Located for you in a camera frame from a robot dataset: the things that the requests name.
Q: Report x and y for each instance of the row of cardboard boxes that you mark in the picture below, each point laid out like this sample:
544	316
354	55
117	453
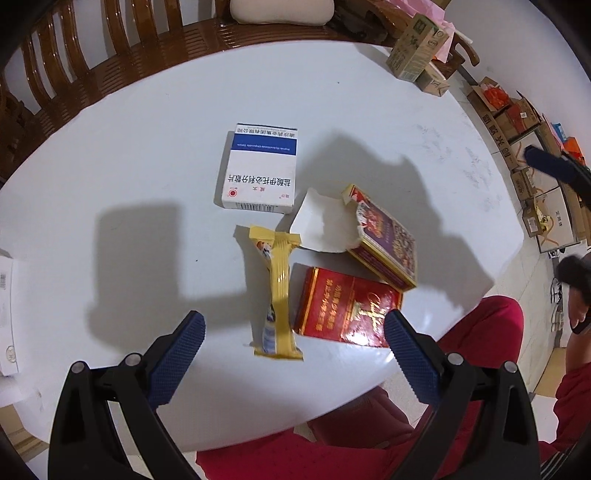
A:
521	120

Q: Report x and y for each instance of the beige cushion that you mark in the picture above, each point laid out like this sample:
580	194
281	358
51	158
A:
281	11

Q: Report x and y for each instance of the small milk carton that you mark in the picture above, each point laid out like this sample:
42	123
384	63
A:
434	83

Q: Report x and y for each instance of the wooden armchair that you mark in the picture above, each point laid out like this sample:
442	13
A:
466	55

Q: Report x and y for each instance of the long white box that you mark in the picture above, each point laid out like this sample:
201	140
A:
7	318

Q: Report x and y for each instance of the tall milk carton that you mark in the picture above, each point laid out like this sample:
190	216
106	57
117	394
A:
415	46

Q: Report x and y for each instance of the wooden slatted sofa bench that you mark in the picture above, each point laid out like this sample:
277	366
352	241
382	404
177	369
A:
92	46

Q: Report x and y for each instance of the person's right hand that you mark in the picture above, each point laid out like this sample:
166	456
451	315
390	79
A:
581	309

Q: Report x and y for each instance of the person's left leg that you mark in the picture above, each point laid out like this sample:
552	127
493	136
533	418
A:
277	459

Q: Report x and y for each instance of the person's right forearm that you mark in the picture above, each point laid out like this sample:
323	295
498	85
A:
579	353

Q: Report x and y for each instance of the yellow snack wrapper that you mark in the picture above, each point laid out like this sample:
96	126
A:
279	286

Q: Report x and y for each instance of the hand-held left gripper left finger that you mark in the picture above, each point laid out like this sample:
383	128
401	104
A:
178	355

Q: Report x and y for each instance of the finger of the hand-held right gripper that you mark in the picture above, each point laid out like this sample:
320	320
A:
575	272
547	161

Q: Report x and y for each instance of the red gold cigarette box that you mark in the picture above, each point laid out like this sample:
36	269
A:
346	307

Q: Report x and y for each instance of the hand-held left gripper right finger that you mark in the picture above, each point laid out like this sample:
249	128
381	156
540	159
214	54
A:
413	357

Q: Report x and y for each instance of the dark red patterned box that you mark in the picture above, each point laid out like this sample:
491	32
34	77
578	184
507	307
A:
388	244

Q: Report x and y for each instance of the white blue medicine box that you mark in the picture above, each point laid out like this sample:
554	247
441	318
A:
258	170

